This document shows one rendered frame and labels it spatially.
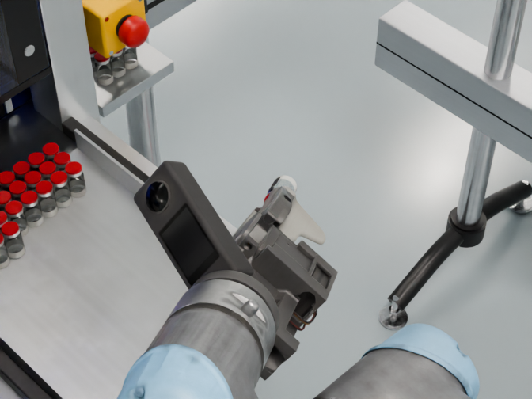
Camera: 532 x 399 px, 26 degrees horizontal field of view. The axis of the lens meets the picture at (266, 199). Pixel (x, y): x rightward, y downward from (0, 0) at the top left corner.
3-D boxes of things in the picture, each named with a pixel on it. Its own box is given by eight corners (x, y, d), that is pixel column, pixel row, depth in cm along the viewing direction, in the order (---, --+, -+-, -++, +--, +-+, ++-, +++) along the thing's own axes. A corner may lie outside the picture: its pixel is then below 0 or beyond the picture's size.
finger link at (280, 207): (273, 223, 97) (243, 271, 90) (257, 209, 97) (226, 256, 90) (308, 188, 95) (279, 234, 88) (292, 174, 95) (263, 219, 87)
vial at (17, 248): (3, 252, 138) (-4, 227, 134) (17, 241, 139) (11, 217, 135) (14, 262, 137) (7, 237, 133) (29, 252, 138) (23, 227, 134)
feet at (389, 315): (369, 316, 239) (374, 275, 228) (513, 188, 262) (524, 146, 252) (398, 339, 235) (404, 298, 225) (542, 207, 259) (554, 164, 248)
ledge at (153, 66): (39, 69, 162) (37, 58, 161) (109, 25, 168) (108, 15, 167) (104, 118, 156) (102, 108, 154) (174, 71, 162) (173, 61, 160)
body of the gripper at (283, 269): (282, 324, 96) (246, 399, 85) (204, 256, 95) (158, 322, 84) (342, 265, 92) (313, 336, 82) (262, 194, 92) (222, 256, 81)
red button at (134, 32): (111, 42, 148) (108, 18, 145) (134, 28, 150) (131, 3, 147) (130, 56, 147) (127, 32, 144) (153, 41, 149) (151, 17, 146)
